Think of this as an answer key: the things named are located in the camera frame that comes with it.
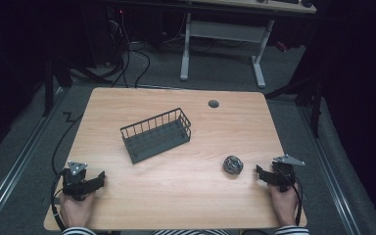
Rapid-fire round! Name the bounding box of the black metal stand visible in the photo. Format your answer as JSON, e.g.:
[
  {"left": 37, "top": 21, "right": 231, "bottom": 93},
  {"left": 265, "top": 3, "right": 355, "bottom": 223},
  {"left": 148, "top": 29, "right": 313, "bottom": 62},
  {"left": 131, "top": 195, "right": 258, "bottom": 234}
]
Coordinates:
[
  {"left": 41, "top": 53, "right": 74, "bottom": 118},
  {"left": 263, "top": 48, "right": 327, "bottom": 139}
]

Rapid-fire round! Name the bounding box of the dark wire basket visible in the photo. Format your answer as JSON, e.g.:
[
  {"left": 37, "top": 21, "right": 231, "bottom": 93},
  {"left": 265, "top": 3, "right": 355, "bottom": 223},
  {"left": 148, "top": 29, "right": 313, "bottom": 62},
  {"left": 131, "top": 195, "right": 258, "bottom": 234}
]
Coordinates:
[{"left": 119, "top": 107, "right": 193, "bottom": 165}]

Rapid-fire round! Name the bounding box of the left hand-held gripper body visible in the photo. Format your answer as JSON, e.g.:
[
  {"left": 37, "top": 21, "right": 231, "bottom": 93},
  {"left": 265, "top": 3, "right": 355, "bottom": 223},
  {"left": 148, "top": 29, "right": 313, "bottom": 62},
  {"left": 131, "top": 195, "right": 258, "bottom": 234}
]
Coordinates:
[{"left": 61, "top": 161, "right": 93, "bottom": 202}]

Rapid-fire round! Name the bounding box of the person's left hand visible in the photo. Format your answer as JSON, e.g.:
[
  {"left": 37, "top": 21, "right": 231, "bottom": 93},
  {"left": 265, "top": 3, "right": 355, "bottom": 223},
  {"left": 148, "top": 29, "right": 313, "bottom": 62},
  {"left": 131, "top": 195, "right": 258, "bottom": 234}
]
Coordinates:
[{"left": 59, "top": 190, "right": 97, "bottom": 228}]

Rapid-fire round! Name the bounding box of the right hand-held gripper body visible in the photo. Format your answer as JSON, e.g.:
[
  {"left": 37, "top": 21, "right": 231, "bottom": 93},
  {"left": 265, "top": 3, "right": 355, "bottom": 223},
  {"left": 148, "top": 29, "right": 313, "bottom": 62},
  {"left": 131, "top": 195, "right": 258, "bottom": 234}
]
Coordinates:
[{"left": 270, "top": 154, "right": 306, "bottom": 193}]

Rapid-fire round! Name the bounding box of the metal floor rail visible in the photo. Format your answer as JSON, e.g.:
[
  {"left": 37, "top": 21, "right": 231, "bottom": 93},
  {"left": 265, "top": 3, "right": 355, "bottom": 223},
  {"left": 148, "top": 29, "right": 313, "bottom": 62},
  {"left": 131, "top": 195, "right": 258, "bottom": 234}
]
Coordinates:
[
  {"left": 298, "top": 106, "right": 362, "bottom": 235},
  {"left": 0, "top": 86, "right": 68, "bottom": 229}
]

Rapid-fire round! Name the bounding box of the bundle of black floor cables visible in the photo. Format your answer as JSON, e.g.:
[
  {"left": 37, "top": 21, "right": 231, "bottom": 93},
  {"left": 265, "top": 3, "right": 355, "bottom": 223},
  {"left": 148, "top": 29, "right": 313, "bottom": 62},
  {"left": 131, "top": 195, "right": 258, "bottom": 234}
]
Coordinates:
[{"left": 67, "top": 18, "right": 153, "bottom": 90}]

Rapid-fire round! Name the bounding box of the person's right hand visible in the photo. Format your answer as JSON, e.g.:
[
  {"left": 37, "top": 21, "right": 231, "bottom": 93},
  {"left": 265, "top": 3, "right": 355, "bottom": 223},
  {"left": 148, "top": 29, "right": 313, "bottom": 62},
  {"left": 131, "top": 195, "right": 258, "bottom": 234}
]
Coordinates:
[{"left": 269, "top": 183, "right": 300, "bottom": 227}]

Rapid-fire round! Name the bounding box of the white-legged desk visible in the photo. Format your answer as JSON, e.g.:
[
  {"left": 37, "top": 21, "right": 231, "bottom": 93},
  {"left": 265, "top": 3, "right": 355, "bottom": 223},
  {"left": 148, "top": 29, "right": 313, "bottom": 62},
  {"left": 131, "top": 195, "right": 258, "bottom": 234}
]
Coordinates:
[{"left": 163, "top": 0, "right": 318, "bottom": 89}]

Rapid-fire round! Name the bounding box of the black computer tower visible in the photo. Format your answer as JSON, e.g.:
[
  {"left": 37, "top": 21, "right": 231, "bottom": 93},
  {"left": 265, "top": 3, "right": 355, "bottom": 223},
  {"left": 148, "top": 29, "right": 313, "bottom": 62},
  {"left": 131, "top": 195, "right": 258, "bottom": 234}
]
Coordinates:
[{"left": 79, "top": 4, "right": 126, "bottom": 68}]

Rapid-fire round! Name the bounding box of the steel wool ball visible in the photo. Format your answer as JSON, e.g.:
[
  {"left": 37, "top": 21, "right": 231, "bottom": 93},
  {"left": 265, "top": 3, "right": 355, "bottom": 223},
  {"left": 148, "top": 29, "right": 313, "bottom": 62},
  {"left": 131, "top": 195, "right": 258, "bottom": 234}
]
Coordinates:
[{"left": 222, "top": 155, "right": 245, "bottom": 176}]

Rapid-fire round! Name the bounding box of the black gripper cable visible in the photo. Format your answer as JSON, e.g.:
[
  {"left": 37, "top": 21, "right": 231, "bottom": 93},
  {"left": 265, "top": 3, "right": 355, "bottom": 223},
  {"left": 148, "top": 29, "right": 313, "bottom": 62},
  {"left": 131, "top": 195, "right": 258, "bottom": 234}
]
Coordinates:
[
  {"left": 282, "top": 169, "right": 305, "bottom": 227},
  {"left": 50, "top": 112, "right": 84, "bottom": 231}
]

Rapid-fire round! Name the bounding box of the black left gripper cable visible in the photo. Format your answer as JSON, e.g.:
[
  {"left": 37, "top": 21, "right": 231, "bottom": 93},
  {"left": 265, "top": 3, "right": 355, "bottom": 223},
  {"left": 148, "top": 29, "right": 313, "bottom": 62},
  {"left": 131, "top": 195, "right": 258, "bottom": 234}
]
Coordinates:
[{"left": 50, "top": 112, "right": 84, "bottom": 231}]

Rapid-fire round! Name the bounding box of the person's striped shirt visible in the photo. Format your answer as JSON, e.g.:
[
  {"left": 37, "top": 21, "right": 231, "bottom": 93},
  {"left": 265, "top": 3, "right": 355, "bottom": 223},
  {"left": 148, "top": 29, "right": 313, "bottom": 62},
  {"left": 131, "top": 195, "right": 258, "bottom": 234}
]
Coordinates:
[{"left": 151, "top": 228, "right": 232, "bottom": 235}]

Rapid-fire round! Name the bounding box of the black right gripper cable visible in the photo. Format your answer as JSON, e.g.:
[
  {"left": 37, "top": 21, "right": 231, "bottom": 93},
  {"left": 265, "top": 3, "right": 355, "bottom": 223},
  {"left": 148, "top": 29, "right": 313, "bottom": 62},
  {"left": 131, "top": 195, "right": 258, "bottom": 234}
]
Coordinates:
[{"left": 282, "top": 169, "right": 305, "bottom": 227}]

